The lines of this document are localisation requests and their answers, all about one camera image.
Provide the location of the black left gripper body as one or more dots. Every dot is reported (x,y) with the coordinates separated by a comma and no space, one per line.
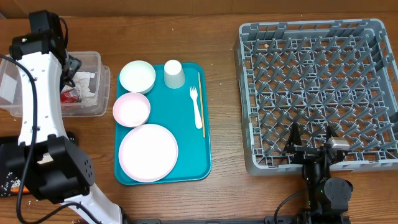
(74,65)

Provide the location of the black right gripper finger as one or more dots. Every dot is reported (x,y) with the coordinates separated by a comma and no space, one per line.
(330,132)
(294,141)

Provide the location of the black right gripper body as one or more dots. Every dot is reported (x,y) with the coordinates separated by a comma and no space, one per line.
(308,153)

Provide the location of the white paper tissue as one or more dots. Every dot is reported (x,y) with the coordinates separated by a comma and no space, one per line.
(82,80)

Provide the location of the red snack wrapper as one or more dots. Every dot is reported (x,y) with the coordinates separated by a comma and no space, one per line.
(70,96)

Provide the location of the pink round bowl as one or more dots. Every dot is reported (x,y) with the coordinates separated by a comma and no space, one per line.
(131,109)

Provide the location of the white napkin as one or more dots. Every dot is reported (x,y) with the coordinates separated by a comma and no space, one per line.
(87,97)

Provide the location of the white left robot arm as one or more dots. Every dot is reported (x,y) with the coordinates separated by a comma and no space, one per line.
(46,160)

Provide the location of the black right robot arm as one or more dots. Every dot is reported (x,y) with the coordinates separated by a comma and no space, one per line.
(328,196)

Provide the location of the clear plastic waste bin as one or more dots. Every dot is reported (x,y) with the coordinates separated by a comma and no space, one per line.
(11,90)

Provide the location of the black food waste tray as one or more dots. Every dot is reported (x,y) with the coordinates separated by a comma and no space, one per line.
(4,140)

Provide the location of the grey plastic dish rack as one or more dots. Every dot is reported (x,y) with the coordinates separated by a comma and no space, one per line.
(316,73)

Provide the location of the white round bowl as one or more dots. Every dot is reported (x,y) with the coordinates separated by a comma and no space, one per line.
(137,76)

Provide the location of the white paper cup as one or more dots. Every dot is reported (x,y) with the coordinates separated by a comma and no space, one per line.
(174,76)

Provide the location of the white plastic fork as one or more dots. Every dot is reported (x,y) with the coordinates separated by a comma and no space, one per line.
(193,96)

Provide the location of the teal plastic serving tray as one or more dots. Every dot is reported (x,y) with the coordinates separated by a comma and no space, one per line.
(173,109)

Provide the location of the large pink plate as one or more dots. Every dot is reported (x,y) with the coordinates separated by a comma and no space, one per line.
(148,153)

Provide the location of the wooden chopstick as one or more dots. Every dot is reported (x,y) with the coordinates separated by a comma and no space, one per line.
(201,105)

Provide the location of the rice and peanuts pile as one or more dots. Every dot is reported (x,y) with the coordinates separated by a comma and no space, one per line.
(9,184)

